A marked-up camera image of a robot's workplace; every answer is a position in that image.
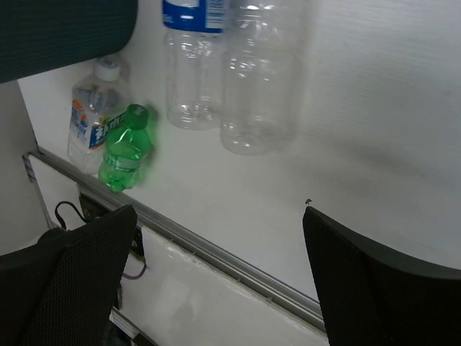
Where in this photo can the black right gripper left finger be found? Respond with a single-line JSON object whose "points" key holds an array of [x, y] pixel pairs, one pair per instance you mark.
{"points": [[60, 291]]}

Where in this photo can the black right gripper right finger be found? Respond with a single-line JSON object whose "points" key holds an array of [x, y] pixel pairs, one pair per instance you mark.
{"points": [[371, 294]]}

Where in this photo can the clear unlabelled plastic bottle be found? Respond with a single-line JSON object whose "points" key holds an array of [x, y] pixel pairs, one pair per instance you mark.
{"points": [[263, 72]]}

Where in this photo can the dark green plastic bin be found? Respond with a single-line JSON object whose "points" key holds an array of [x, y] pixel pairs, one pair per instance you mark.
{"points": [[39, 36]]}

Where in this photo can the green plastic soda bottle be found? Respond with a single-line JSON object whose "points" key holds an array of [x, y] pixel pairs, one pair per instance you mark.
{"points": [[129, 148]]}

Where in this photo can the clear bottle orange blue label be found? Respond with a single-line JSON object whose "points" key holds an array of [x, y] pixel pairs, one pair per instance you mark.
{"points": [[98, 103]]}

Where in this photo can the aluminium table frame rail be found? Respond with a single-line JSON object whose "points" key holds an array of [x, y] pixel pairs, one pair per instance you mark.
{"points": [[186, 290]]}

